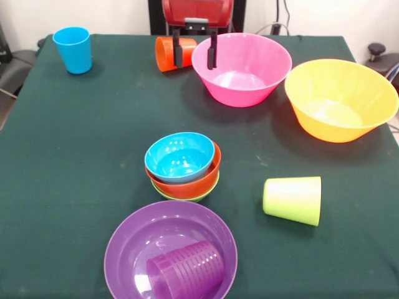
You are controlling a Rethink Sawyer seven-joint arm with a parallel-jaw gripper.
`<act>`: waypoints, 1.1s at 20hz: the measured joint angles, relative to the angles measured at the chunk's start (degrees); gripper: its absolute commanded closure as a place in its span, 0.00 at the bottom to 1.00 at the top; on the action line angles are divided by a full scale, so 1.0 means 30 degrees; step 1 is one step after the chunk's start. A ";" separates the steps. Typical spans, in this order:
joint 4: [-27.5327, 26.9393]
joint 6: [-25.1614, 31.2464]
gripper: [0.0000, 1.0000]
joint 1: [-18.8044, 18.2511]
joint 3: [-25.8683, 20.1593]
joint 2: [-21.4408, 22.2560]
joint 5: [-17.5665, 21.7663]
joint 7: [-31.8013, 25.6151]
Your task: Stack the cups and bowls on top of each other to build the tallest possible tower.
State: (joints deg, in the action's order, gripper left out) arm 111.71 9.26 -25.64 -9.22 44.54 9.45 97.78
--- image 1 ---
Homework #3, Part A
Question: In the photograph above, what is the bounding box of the grey chair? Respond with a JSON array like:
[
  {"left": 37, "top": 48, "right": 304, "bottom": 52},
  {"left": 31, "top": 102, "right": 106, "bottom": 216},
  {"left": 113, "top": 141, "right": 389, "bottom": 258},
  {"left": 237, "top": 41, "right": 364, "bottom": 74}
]
[{"left": 0, "top": 23, "right": 41, "bottom": 100}]

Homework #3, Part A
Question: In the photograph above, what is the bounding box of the dark green tablecloth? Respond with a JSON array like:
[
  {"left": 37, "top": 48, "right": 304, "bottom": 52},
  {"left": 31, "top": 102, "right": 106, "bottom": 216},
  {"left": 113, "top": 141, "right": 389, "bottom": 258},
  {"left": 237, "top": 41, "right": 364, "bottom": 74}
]
[{"left": 0, "top": 33, "right": 399, "bottom": 299}]

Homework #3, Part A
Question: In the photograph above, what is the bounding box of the blue plastic bowl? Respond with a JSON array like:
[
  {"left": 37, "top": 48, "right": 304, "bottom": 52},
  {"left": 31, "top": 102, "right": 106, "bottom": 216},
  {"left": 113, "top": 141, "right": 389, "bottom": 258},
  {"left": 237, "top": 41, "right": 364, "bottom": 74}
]
[{"left": 144, "top": 131, "right": 216, "bottom": 184}]

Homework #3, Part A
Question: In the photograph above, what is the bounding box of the black hanging cable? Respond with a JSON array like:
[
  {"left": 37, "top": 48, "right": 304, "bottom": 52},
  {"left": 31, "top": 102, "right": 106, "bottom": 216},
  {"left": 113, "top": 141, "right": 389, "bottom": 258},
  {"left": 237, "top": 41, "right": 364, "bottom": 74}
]
[{"left": 282, "top": 0, "right": 292, "bottom": 36}]

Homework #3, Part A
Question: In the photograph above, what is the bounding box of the orange plastic cup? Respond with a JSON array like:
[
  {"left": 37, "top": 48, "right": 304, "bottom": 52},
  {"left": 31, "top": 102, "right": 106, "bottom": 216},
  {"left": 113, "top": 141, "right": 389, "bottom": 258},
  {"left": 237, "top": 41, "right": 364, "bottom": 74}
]
[{"left": 155, "top": 36, "right": 199, "bottom": 72}]

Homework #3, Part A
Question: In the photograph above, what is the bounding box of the black chair armrest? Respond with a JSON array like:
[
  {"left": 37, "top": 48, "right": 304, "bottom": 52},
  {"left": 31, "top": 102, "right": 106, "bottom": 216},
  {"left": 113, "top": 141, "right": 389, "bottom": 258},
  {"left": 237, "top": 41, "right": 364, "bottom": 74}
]
[{"left": 366, "top": 42, "right": 399, "bottom": 85}]

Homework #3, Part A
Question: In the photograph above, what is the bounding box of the pink plastic bowl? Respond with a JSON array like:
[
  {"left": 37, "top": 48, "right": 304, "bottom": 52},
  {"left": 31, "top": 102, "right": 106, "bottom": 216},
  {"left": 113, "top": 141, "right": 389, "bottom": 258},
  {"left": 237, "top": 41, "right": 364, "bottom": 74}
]
[{"left": 191, "top": 32, "right": 293, "bottom": 108}]

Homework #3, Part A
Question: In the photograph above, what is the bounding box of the lime green plastic cup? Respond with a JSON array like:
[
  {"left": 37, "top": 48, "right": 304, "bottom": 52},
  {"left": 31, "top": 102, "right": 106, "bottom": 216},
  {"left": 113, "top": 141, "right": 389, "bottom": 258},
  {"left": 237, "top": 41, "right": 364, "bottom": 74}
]
[{"left": 262, "top": 176, "right": 322, "bottom": 227}]

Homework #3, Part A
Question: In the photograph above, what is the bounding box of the purple plastic cup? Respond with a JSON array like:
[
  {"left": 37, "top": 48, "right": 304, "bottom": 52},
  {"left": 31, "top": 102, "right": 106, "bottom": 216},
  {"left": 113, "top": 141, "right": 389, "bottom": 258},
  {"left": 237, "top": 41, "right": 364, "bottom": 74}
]
[{"left": 146, "top": 240, "right": 226, "bottom": 299}]

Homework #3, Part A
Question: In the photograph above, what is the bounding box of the yellow plastic bowl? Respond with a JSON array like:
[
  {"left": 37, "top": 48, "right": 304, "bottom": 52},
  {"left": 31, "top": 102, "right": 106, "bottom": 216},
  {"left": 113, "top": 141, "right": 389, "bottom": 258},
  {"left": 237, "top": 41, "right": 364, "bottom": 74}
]
[{"left": 284, "top": 59, "right": 399, "bottom": 144}]

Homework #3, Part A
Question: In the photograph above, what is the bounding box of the green plastic bowl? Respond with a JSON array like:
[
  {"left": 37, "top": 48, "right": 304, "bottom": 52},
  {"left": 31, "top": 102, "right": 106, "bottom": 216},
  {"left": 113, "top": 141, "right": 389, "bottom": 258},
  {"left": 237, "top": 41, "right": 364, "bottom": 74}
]
[{"left": 151, "top": 174, "right": 220, "bottom": 203}]

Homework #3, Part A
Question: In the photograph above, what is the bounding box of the orange plastic bowl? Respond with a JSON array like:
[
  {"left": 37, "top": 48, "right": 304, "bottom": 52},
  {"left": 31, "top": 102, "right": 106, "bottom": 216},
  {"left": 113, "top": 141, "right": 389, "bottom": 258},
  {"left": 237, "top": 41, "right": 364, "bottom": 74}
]
[{"left": 145, "top": 141, "right": 222, "bottom": 199}]

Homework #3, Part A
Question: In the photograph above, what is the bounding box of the purple plastic bowl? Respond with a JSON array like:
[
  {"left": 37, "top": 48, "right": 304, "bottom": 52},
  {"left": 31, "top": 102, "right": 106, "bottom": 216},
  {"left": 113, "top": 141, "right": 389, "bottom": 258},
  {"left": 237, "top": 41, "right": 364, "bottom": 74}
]
[{"left": 103, "top": 200, "right": 239, "bottom": 299}]

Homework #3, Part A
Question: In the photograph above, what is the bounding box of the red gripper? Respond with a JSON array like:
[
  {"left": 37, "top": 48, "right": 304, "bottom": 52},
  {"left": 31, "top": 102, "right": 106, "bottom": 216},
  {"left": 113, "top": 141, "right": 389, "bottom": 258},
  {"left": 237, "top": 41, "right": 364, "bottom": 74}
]
[{"left": 161, "top": 0, "right": 234, "bottom": 71}]

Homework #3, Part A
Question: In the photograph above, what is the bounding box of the blue plastic cup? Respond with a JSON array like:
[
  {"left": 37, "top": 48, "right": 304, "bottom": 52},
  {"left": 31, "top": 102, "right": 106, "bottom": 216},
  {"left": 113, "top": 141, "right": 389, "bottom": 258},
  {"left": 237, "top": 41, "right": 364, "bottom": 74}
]
[{"left": 52, "top": 26, "right": 93, "bottom": 75}]

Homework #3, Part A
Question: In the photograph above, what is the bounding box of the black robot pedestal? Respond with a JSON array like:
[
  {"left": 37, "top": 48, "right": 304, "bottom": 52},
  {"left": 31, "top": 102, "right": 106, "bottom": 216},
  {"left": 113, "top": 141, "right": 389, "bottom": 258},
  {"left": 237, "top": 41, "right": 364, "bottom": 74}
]
[{"left": 148, "top": 0, "right": 247, "bottom": 36}]

